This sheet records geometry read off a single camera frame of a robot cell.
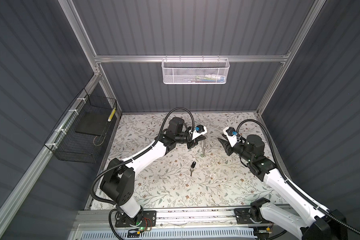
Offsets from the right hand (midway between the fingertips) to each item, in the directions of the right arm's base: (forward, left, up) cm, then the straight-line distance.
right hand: (223, 136), depth 76 cm
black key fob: (-4, +15, -25) cm, 29 cm away
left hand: (+2, +10, -1) cm, 10 cm away
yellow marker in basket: (+13, +61, +5) cm, 62 cm away
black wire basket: (-1, +72, +6) cm, 73 cm away
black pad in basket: (+5, +68, +6) cm, 69 cm away
